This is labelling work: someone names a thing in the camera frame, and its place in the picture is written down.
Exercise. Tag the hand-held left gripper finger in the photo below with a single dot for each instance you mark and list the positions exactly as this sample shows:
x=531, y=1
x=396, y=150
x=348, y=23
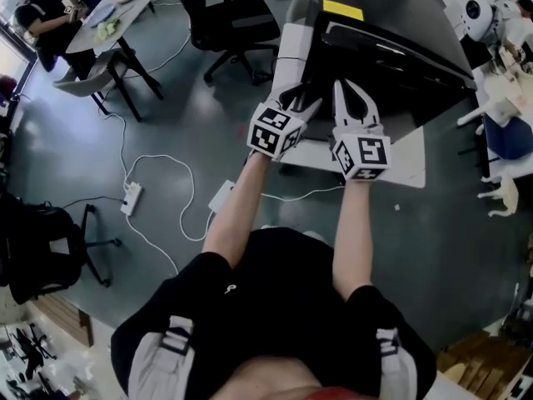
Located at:
x=308, y=108
x=277, y=96

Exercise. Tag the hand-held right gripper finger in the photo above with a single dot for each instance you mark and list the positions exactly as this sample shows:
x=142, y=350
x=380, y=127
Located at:
x=339, y=111
x=372, y=115

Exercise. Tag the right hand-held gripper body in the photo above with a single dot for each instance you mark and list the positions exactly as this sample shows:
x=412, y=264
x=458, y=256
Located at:
x=366, y=152

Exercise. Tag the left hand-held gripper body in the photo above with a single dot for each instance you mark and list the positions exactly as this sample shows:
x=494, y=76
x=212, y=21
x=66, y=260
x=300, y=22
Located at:
x=270, y=133

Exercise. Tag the person's right forearm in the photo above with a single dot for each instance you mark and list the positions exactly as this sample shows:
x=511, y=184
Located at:
x=354, y=240

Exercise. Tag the person's left forearm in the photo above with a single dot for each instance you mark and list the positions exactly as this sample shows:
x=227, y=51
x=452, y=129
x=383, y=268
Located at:
x=237, y=215

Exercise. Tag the white folding table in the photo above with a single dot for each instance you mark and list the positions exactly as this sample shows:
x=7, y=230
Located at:
x=408, y=165

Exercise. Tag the white power adapter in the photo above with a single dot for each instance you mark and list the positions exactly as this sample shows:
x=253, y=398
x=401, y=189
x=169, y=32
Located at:
x=220, y=196

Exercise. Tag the black office chair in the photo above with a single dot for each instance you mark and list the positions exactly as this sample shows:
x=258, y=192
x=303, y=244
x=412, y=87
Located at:
x=225, y=23
x=37, y=248

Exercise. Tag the person's left white shoe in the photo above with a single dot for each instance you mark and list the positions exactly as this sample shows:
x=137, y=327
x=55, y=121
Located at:
x=268, y=227

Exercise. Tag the person's white shoe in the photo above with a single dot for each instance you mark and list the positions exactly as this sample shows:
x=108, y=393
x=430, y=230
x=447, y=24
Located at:
x=314, y=236
x=268, y=227

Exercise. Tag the person's right white shoe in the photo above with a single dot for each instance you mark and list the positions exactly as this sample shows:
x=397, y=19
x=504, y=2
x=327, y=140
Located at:
x=314, y=236

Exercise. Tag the yellow sticker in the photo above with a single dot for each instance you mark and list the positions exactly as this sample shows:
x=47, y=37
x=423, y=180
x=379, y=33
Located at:
x=343, y=9

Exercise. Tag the cream plastic chair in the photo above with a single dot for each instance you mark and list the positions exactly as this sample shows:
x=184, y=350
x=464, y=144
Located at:
x=501, y=102
x=509, y=192

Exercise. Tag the blue chair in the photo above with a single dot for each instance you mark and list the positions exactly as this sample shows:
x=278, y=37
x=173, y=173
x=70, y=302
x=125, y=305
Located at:
x=510, y=138

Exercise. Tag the white long table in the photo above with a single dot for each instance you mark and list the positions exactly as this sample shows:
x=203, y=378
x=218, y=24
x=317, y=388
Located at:
x=516, y=167

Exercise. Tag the white power strip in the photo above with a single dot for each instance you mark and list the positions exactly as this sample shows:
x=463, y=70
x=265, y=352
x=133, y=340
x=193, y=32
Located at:
x=131, y=198

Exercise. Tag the person's black shirt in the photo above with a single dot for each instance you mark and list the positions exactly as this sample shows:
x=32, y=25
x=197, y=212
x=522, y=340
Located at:
x=287, y=290

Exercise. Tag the grey oval table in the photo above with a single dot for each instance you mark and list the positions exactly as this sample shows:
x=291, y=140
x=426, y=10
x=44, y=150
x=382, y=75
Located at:
x=133, y=15

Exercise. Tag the pale green cloth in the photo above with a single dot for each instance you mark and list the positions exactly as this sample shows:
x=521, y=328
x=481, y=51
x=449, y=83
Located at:
x=107, y=29

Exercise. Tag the grey shell chair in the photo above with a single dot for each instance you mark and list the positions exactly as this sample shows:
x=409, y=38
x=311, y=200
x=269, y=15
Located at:
x=91, y=77

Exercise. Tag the blue plate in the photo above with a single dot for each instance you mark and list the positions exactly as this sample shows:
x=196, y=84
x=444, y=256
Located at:
x=102, y=14

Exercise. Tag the wooden pallet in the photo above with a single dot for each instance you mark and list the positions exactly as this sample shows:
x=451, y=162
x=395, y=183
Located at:
x=487, y=369

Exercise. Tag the white storage box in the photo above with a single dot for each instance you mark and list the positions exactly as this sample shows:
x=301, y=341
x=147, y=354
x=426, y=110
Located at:
x=454, y=390

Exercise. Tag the white chest harness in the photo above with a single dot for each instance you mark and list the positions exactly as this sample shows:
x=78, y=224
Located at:
x=154, y=365

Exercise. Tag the dark red bag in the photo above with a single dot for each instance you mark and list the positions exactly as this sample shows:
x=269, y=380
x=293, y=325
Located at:
x=7, y=88

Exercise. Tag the glass window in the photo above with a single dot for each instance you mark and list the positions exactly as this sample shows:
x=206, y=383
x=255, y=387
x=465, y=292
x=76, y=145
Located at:
x=10, y=56

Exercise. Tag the wooden slatted panel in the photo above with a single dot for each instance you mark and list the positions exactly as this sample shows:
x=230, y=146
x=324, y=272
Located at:
x=62, y=315

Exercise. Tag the black tripod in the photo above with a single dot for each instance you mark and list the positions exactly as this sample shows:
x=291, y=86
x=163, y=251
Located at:
x=29, y=350

